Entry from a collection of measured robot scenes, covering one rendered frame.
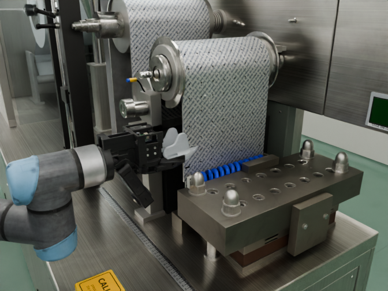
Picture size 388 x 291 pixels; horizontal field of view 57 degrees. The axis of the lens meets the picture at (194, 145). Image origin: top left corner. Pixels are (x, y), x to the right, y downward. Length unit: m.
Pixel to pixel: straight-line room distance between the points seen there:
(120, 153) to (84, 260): 0.24
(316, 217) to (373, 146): 2.88
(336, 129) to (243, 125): 3.00
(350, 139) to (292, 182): 2.96
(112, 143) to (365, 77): 0.52
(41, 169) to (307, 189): 0.51
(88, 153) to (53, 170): 0.06
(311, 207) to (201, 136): 0.27
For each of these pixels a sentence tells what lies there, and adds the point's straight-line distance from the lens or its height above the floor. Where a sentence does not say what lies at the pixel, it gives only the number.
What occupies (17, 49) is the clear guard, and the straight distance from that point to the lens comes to 1.65.
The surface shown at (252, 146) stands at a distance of 0.88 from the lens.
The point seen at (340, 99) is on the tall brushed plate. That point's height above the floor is 1.19.
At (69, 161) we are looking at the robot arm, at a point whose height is 1.14.
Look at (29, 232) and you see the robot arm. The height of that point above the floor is 1.02.
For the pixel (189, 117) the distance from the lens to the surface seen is 0.74.
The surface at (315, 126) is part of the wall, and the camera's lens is 3.95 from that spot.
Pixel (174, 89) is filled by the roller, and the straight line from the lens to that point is 0.72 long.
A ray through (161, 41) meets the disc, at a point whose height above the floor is 1.31.
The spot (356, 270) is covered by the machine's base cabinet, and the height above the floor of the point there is 0.82.
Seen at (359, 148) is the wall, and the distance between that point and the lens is 3.71.
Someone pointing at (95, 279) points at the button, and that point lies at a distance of 0.71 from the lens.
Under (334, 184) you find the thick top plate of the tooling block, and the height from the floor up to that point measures 1.03.
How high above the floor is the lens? 1.38
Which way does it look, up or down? 22 degrees down
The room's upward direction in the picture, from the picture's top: straight up
